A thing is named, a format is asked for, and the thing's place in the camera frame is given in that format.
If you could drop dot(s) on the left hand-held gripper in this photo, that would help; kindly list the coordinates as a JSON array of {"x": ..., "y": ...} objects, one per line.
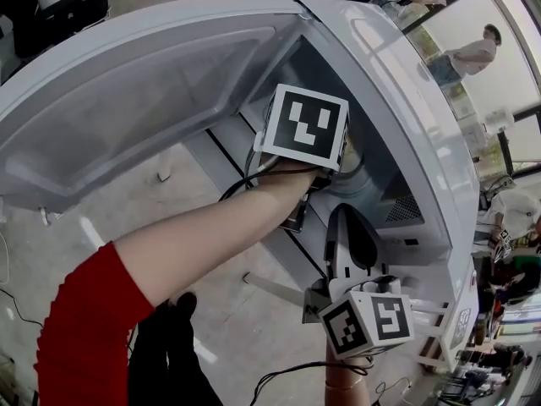
[{"x": 304, "y": 125}]

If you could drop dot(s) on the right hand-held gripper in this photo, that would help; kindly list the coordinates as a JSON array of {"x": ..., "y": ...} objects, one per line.
[{"x": 367, "y": 319}]

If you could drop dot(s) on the white microwave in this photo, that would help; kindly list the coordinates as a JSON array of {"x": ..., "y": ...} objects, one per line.
[{"x": 148, "y": 91}]

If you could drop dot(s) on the person's left forearm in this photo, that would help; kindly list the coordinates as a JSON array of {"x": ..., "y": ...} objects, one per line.
[{"x": 211, "y": 239}]

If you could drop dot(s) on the person's right forearm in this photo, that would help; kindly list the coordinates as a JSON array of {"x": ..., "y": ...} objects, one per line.
[{"x": 346, "y": 379}]

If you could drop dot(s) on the person's black shoes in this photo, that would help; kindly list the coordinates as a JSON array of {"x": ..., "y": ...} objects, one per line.
[{"x": 181, "y": 311}]

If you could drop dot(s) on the large glass window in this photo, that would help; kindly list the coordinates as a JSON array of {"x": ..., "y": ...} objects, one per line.
[{"x": 486, "y": 7}]

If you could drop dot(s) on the black office chair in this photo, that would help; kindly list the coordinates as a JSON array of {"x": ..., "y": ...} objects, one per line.
[{"x": 63, "y": 15}]

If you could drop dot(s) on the person's red top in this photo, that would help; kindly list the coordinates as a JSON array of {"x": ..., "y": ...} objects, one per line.
[{"x": 93, "y": 332}]

